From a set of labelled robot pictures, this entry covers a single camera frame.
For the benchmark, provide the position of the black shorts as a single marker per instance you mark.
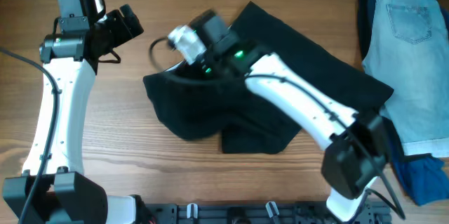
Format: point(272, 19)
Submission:
point(193, 106)

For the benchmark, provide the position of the light blue denim shorts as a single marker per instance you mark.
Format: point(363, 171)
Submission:
point(409, 52)

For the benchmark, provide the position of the blue garment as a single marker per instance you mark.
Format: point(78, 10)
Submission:
point(421, 177)

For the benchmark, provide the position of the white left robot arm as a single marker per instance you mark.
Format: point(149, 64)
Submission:
point(52, 187)

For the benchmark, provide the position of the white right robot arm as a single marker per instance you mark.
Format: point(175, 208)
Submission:
point(354, 143)

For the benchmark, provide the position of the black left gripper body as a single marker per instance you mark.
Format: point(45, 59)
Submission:
point(123, 24)

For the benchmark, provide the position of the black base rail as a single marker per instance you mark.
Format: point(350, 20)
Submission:
point(269, 213)

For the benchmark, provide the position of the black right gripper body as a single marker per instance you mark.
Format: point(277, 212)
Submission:
point(202, 65)

